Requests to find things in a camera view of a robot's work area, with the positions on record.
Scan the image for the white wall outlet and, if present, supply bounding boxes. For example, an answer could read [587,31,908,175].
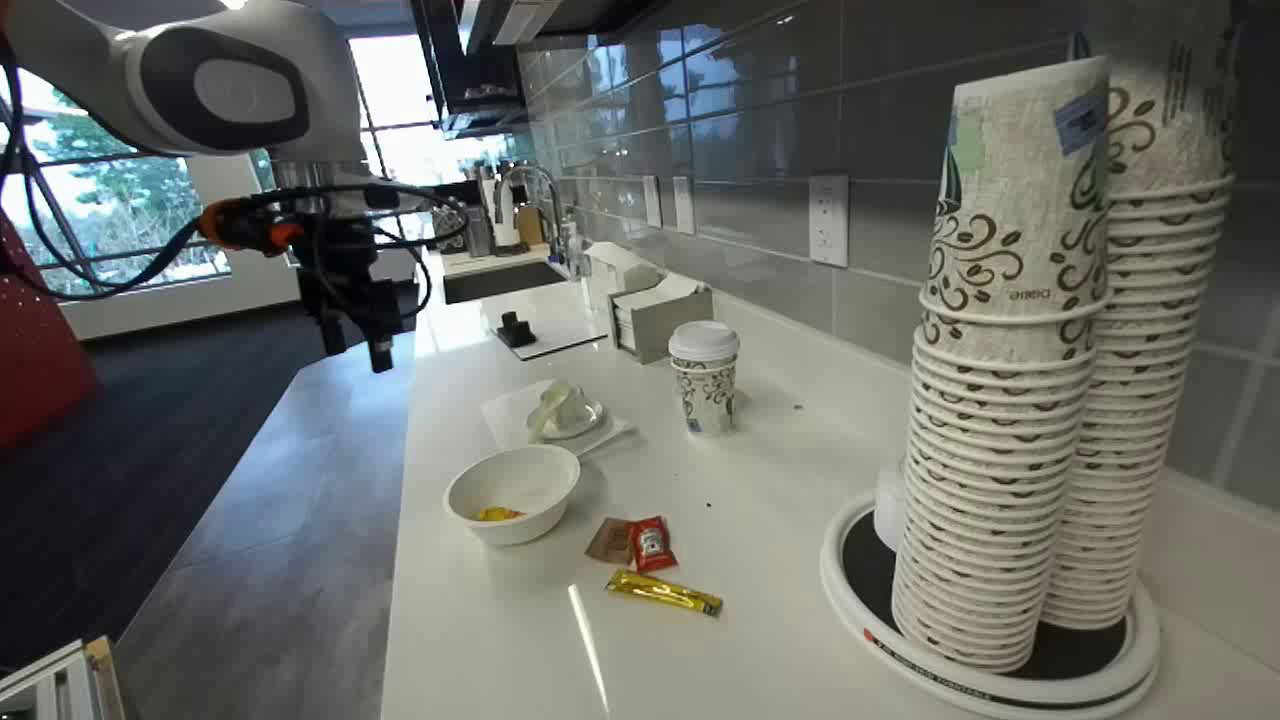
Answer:
[804,173,854,269]

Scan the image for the taller patterned paper cup stack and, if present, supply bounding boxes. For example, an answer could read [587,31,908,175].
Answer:
[1040,0,1236,633]

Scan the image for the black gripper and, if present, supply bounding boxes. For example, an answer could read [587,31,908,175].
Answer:
[297,215,420,375]

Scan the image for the orange red sachet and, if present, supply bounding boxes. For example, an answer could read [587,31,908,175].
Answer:
[626,512,680,577]

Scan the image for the shorter patterned paper cup stack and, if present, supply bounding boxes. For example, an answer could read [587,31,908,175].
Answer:
[887,53,1114,675]

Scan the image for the dark overhead cabinet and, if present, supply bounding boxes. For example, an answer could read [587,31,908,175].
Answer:
[414,0,671,134]

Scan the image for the white framed boards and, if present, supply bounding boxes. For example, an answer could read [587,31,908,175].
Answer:
[0,636,131,720]

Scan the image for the small black object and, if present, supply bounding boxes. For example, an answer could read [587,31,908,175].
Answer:
[495,309,541,351]

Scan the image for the long yellow sachet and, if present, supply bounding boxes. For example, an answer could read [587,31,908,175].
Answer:
[606,562,729,621]

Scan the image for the round white black tray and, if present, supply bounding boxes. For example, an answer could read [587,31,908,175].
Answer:
[817,487,1165,720]

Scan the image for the white bowl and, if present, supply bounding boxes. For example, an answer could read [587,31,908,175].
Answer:
[441,439,585,549]

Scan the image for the large glass window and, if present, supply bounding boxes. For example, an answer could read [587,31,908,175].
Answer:
[0,31,515,305]

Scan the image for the paper cup with white lid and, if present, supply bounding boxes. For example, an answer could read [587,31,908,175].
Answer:
[666,317,745,439]

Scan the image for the white paper napkin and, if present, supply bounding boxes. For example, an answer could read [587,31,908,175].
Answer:
[478,375,642,460]

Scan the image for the grey napkin dispenser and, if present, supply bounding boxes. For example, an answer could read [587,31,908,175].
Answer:
[607,271,718,367]

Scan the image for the white box behind dispenser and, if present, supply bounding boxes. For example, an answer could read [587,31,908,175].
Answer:
[585,235,671,305]

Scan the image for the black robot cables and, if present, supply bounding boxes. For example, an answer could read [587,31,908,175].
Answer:
[0,34,490,305]

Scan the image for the dark kitchen sink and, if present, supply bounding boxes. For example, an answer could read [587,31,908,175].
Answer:
[441,256,571,309]

